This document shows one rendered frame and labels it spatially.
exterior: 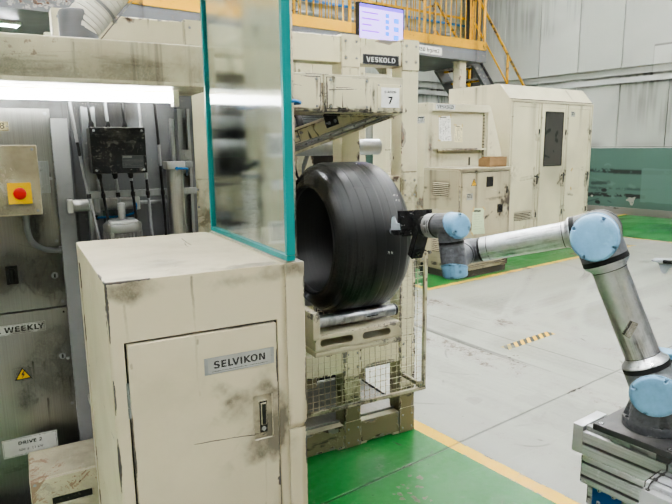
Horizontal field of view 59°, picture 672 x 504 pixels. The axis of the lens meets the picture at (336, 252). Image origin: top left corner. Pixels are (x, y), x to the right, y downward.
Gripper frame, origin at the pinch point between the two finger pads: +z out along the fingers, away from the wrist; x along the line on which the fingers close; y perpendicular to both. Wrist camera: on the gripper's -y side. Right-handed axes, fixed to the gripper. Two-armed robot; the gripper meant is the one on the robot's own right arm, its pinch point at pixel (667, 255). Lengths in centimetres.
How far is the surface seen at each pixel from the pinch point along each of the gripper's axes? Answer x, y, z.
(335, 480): -142, 88, 41
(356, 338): -131, 5, -5
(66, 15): -205, -115, 8
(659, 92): 716, -47, 872
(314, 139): -127, -65, 44
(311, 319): -146, -7, -11
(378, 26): 10, -161, 393
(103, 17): -195, -114, 11
